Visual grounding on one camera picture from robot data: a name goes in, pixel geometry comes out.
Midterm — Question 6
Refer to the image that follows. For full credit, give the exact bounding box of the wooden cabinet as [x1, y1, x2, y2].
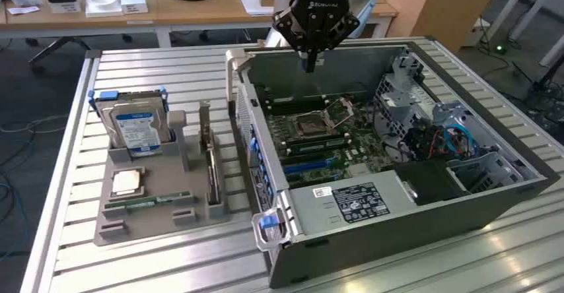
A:
[386, 0, 505, 53]

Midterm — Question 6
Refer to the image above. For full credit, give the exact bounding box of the green RAM stick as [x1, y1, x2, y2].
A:
[104, 191, 192, 209]

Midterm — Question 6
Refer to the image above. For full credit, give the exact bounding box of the black fan shroud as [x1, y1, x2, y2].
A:
[393, 159, 472, 207]

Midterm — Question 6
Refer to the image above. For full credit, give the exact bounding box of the white box with black top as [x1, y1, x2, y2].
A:
[44, 0, 82, 15]

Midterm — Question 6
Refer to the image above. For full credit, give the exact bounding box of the dark grey PC case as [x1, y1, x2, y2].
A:
[223, 40, 561, 290]

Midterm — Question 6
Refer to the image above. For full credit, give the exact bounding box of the black floor stand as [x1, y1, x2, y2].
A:
[511, 42, 564, 122]

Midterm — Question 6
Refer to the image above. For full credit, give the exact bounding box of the metal socket cover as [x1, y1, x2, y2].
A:
[323, 96, 356, 129]

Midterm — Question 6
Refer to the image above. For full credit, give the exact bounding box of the grey parts rack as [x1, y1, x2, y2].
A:
[94, 110, 234, 247]

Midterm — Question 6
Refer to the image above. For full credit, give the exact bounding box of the green motherboard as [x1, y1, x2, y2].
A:
[258, 84, 397, 188]

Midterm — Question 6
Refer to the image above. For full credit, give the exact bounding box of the grey power supply unit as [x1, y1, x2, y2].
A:
[281, 170, 418, 238]

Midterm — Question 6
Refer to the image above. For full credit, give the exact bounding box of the low metal disk bay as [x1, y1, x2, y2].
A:
[445, 150, 537, 195]

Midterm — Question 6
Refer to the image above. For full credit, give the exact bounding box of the white table frame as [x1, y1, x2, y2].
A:
[484, 0, 564, 67]

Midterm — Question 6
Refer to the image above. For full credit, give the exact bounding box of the hard disk with blue rails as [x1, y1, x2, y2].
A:
[87, 86, 172, 158]

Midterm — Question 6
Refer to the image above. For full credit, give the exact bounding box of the black back panel label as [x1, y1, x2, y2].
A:
[250, 168, 270, 208]

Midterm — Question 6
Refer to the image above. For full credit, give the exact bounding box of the small paper slip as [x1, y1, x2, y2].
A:
[5, 5, 41, 15]

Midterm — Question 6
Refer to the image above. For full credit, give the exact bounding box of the black office chair base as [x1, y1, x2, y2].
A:
[27, 35, 95, 75]

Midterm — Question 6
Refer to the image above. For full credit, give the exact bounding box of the tall metal disk bay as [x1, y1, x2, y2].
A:
[374, 55, 438, 148]

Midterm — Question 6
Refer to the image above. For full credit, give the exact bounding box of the green graphics card black cooler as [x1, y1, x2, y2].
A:
[198, 100, 223, 208]

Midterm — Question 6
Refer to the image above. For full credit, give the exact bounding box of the plain white box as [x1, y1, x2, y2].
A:
[119, 0, 148, 15]

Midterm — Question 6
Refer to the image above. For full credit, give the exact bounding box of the grey floor cable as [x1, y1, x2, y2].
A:
[0, 114, 67, 135]

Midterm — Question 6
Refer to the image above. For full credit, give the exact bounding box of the stack of white papers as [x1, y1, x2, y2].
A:
[238, 0, 278, 17]

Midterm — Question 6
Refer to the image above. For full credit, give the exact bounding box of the red wire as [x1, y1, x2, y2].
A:
[430, 128, 446, 157]

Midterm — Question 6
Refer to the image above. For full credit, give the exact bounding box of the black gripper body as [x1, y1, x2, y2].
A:
[289, 0, 353, 55]

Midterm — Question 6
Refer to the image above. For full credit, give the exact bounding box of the blue floor cable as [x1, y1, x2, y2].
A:
[0, 134, 35, 261]

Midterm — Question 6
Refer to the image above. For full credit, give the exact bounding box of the silver CPU chip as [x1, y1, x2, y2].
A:
[112, 170, 144, 197]

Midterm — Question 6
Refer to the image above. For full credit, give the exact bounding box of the long expansion slot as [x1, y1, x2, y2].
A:
[281, 161, 334, 172]
[281, 153, 338, 164]

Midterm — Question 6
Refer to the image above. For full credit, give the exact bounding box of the wooden office desk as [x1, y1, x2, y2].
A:
[156, 0, 400, 48]
[0, 0, 160, 48]

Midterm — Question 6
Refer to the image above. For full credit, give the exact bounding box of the blue wire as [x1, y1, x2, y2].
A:
[441, 123, 480, 162]

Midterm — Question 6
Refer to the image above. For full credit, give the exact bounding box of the CPU socket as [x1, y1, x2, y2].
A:
[294, 111, 327, 139]

